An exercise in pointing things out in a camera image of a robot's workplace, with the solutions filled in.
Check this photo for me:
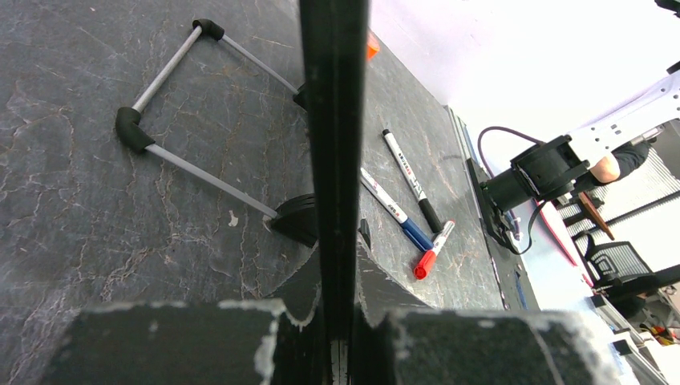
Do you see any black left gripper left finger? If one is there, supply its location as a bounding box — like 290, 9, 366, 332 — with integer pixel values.
42, 252, 324, 384

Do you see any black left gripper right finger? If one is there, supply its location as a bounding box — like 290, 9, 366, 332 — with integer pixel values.
350, 240, 619, 384

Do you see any white whiteboard black frame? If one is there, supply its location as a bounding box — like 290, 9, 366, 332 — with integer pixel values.
115, 0, 373, 385

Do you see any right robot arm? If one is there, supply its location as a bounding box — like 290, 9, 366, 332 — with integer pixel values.
480, 66, 679, 213

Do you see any red capped whiteboard marker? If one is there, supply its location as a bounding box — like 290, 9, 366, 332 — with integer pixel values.
413, 220, 455, 280

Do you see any blue capped whiteboard marker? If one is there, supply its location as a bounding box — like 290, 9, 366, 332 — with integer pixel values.
360, 168, 434, 252

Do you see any black capped whiteboard marker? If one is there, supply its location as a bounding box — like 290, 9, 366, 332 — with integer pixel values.
382, 129, 443, 233

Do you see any orange plastic piece right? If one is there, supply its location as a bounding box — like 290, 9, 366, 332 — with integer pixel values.
366, 31, 380, 62

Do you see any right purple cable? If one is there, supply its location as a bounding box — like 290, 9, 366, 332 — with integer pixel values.
476, 125, 545, 179

